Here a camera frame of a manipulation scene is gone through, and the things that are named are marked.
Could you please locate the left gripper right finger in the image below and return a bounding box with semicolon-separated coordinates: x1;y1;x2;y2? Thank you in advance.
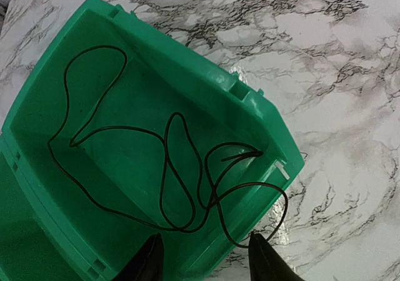
248;233;302;281

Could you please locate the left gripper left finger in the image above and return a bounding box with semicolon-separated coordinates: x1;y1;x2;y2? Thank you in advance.
115;233;164;281

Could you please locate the green three-compartment plastic bin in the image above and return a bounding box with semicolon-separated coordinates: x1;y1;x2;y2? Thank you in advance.
1;0;304;280

